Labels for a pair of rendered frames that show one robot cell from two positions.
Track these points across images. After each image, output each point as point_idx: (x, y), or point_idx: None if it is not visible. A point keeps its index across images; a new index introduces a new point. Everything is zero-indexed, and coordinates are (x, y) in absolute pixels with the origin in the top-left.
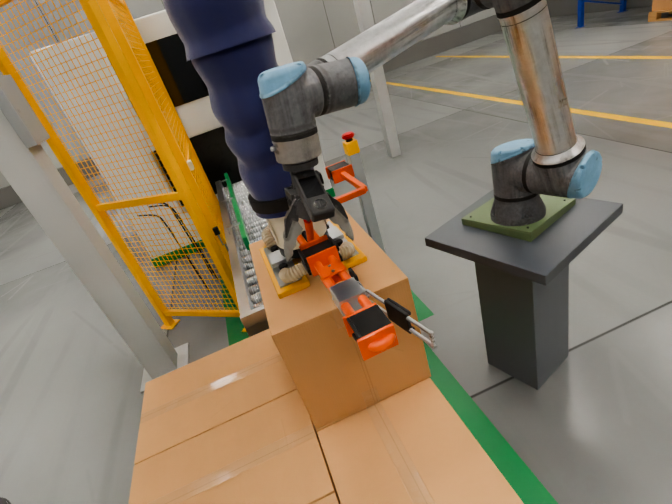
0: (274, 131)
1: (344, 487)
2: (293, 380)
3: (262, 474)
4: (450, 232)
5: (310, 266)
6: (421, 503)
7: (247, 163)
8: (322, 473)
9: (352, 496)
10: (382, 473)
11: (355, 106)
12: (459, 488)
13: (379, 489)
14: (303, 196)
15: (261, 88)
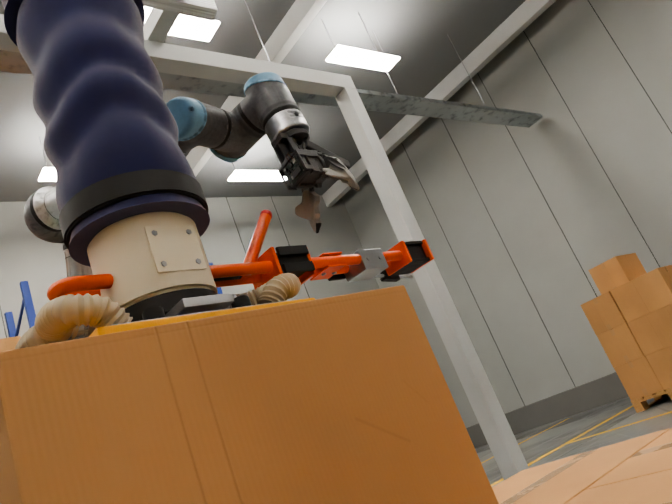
0: (296, 104)
1: (571, 491)
2: (447, 387)
3: (651, 497)
4: None
5: (310, 257)
6: (533, 487)
7: (170, 123)
8: (574, 500)
9: (574, 487)
10: (525, 501)
11: (237, 158)
12: (498, 495)
13: (545, 492)
14: (331, 152)
15: (280, 78)
